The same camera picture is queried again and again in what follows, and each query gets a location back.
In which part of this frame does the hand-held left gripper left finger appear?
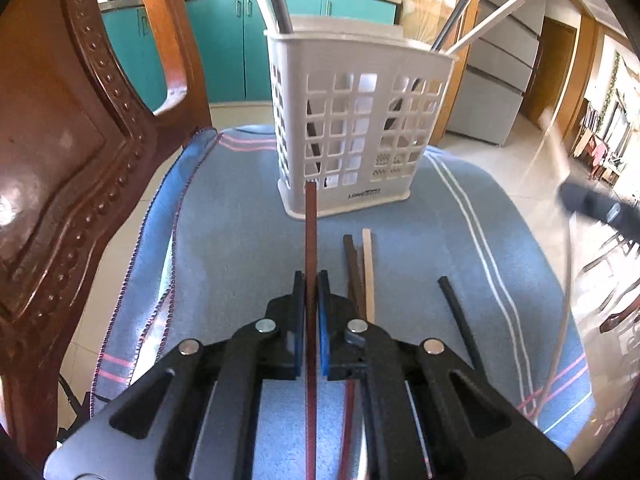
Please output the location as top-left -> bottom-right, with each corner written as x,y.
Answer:
45,270 -> 307,480

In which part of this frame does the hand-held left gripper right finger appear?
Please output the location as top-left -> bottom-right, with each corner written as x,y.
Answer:
316,270 -> 576,480

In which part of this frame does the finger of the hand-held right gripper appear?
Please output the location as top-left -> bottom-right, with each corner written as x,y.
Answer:
557,182 -> 640,241

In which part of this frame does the dark brown chopstick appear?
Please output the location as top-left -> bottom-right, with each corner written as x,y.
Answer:
342,234 -> 369,323

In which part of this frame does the red-brown chopstick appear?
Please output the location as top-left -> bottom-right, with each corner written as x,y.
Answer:
304,181 -> 319,480
338,379 -> 357,480

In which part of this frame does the white plastic utensil basket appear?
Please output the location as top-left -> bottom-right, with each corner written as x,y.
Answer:
264,15 -> 456,221

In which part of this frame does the clothes drying rack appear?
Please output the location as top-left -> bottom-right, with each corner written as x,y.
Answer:
575,100 -> 628,181

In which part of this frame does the blue striped towel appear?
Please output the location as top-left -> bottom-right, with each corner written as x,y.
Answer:
92,125 -> 598,480

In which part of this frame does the green hanging vine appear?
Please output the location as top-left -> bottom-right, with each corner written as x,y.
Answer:
602,52 -> 621,126

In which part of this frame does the brown wooden door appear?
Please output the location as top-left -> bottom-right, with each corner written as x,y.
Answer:
525,17 -> 578,133

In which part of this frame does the grey refrigerator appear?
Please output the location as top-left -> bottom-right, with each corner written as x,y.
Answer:
445,0 -> 548,147

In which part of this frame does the wood framed glass door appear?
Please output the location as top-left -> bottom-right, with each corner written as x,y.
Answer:
375,0 -> 483,146

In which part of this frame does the carved wooden chair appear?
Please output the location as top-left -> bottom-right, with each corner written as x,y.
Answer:
0,0 -> 216,466

